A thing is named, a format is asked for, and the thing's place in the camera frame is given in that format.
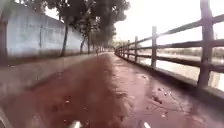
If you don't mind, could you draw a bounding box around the red paved path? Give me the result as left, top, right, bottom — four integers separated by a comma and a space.
0, 52, 224, 128

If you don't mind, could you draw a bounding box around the row of trees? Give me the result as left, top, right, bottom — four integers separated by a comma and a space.
0, 0, 132, 66

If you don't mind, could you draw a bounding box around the grey kerb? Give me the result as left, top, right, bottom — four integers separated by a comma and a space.
114, 53, 224, 109

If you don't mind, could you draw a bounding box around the water surface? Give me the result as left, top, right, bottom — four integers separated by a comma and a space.
128, 49, 224, 92

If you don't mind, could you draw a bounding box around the grey pavement strip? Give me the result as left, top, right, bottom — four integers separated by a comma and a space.
0, 53, 98, 101

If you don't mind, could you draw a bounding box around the wooden rail fence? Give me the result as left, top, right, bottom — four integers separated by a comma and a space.
114, 0, 224, 90

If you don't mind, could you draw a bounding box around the long grey wall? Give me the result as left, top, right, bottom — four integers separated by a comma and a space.
0, 2, 91, 59

